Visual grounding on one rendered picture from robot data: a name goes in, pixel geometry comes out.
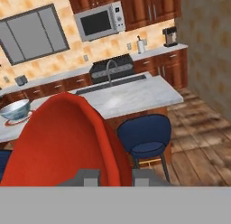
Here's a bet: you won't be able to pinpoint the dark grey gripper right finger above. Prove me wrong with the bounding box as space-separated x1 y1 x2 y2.
132 168 172 187

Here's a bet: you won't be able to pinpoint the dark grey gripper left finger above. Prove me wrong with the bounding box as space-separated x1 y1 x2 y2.
58 168 101 187

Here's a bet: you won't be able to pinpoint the red bowl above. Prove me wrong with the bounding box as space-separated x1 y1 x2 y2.
0 91 134 187

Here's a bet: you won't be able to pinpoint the dark blue chair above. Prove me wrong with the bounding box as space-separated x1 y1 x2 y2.
0 149 13 182
116 113 173 183

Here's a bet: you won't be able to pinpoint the marble top kitchen island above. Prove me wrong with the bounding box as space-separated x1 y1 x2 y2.
0 71 184 168

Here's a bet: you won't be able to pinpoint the white plate with red rim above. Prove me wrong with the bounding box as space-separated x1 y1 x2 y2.
4 110 34 127

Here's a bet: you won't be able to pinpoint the dark wood base cupboards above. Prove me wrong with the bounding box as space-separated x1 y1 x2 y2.
0 73 92 109
133 48 189 90

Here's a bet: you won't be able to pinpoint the steel sink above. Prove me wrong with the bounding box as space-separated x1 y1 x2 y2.
75 73 148 96

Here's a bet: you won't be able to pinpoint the blue and white bowl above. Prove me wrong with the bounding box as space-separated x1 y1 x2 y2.
0 98 32 122

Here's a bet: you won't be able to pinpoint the grey curved tap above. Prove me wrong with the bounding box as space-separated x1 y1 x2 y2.
106 59 119 86

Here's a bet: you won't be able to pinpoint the black stove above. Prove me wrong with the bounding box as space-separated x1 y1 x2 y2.
88 53 135 85

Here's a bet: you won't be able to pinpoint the grey toaster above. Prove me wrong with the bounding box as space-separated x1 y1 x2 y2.
14 74 29 87

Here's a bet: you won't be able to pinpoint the white paper towel roll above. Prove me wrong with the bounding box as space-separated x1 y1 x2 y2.
136 35 146 55

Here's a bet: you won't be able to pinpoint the black coffee machine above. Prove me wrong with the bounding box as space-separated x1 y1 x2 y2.
162 26 179 48

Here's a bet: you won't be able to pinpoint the silver microwave oven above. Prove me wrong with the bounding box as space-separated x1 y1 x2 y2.
73 0 126 42

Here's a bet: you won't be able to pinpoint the grey framed window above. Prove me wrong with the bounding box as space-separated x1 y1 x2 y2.
0 3 70 67

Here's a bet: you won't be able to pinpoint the dark wood wall cupboards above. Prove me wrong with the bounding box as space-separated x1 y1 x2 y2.
66 0 182 33

